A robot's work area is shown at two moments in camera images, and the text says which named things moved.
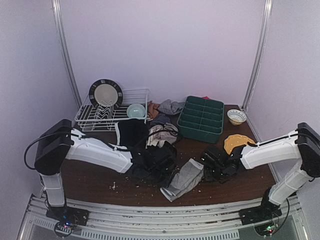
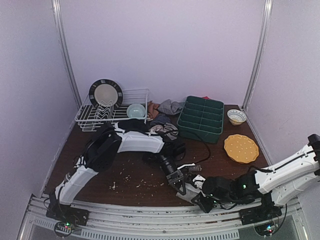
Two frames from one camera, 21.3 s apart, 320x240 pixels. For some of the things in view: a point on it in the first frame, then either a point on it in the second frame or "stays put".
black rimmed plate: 105,92 stays put
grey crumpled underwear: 170,107 stays put
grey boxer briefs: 186,179 -> 191,191
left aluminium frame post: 58,17 stays put
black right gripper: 208,172 -> 204,200
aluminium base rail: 124,220 stays put
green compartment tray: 201,119 stays put
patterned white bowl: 236,117 stays put
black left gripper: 166,175 -> 175,178
